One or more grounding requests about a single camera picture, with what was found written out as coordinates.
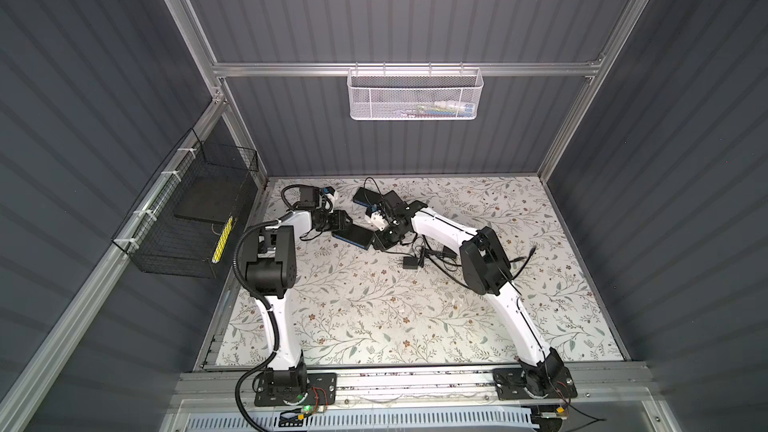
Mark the items in white basket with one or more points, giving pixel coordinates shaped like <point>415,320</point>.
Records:
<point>450,109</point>

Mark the black power adapter with cord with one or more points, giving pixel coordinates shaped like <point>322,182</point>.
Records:
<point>410,263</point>

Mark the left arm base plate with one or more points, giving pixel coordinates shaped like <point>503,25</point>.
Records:
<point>285,388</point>

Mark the yellow marker in basket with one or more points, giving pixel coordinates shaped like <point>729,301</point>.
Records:
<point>223,240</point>

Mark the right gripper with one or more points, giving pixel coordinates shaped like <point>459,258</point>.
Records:
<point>378,238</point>

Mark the white slotted cable duct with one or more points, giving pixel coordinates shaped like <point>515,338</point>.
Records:
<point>406,419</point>

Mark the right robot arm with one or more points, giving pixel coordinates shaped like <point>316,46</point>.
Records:
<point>486,270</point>

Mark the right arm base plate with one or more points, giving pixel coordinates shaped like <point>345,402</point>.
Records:
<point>519,384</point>

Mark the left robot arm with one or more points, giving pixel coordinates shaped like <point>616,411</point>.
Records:
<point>265,265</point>

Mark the floral patterned table mat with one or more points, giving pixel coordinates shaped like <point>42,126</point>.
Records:
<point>362,307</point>

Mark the black wire mesh basket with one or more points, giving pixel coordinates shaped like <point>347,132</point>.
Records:
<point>157,242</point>

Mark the white wire mesh basket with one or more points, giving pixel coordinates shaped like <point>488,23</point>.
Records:
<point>377,94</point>

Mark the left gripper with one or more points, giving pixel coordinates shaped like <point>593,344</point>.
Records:
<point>338,217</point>

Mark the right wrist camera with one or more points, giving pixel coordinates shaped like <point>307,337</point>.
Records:
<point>377,219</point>

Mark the black foam pad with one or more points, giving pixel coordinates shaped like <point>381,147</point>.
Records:
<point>208,200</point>

